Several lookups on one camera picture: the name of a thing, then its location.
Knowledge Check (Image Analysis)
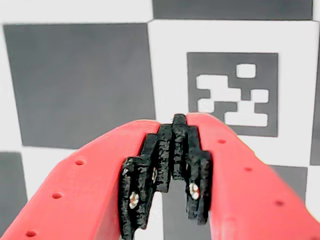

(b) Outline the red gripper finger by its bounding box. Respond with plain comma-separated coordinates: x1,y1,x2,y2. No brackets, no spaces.
0,119,174,240
171,112,320,240

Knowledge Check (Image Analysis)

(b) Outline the black white marker mat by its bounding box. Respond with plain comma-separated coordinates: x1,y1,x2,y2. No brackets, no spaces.
0,0,320,240

